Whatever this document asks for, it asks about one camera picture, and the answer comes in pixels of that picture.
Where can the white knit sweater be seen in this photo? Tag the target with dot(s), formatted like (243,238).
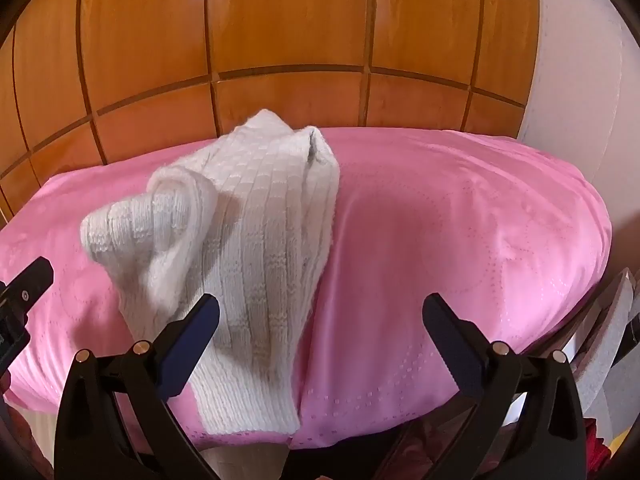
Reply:
(250,240)

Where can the red cloth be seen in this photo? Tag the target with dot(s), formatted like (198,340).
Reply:
(615,455)

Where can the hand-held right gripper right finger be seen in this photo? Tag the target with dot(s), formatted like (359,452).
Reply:
(452,345)

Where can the wooden panelled headboard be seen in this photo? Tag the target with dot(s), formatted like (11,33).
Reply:
(280,35)

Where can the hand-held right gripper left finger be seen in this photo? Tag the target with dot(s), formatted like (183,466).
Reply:
(192,342)

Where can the grey padded board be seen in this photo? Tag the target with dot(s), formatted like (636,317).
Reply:
(612,325)

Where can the pink blanket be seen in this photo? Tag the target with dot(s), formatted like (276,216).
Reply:
(450,240)

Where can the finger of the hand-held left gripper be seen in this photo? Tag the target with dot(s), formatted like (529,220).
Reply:
(31,280)

